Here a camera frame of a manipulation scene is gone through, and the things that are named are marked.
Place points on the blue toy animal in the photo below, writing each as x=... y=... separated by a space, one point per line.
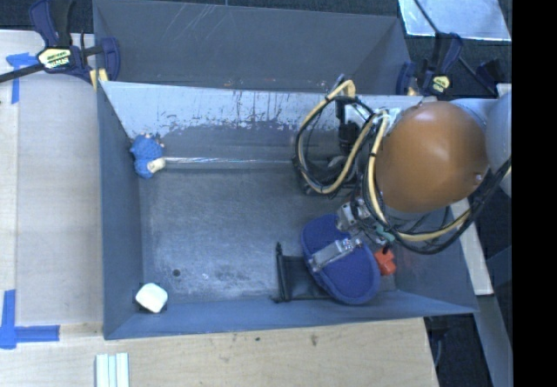
x=145 y=152

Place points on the white rounded block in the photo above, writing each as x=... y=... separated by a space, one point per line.
x=151 y=297

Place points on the grey metal bin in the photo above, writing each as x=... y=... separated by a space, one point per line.
x=217 y=224

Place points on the pale wood board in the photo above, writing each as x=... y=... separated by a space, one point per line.
x=58 y=202

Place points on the black flat rack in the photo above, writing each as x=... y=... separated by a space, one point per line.
x=296 y=276

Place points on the small orange toy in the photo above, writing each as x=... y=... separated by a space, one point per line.
x=385 y=262

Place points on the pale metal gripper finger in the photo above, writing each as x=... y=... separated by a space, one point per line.
x=333 y=251
x=348 y=215

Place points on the black cylinder on white bracket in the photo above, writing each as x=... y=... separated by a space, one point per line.
x=346 y=129

